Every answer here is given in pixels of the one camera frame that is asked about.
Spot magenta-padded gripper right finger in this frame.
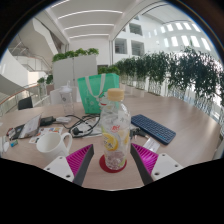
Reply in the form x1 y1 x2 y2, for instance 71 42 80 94
129 143 184 186

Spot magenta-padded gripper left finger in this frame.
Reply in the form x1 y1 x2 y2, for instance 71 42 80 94
43 143 95 187

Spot clear bottle with yellow cap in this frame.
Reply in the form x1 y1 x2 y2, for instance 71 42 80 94
99 88 132 171

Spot white mug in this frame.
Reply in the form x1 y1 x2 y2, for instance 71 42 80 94
35 131 73 164

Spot white paper packet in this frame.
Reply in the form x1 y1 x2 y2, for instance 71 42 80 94
142 137 162 154

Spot colourful sticker sheet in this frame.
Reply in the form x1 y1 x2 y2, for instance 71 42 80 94
28 125 64 144

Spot dark blue keyboard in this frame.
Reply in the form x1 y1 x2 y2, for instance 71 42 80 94
130 114 177 145

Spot flat round red coaster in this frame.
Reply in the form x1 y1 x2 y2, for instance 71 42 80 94
98 153 128 174

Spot white power strip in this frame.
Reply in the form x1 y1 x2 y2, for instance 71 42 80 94
70 120 103 138

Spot white power adapter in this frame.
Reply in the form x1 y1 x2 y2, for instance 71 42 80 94
55 115 72 124

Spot black power adapter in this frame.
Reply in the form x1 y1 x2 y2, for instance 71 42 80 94
39 115 57 127

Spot white computer mouse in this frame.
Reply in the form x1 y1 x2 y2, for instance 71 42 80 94
0 139 10 155

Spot clear shaker bottle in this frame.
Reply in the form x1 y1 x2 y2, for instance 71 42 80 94
58 80 75 116

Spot black chair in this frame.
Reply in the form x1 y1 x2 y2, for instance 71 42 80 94
17 96 34 111

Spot green tote bag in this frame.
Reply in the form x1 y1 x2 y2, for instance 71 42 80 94
77 72 120 115

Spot brown planter with plants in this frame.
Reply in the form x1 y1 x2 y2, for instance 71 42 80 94
36 74 54 96

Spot green hedge plants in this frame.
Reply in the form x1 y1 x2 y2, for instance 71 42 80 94
98 46 224 116

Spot white cabinet with plants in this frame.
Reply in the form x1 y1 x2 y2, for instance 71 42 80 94
51 47 100 89

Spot black cables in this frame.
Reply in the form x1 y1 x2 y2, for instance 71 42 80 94
63 113 103 138

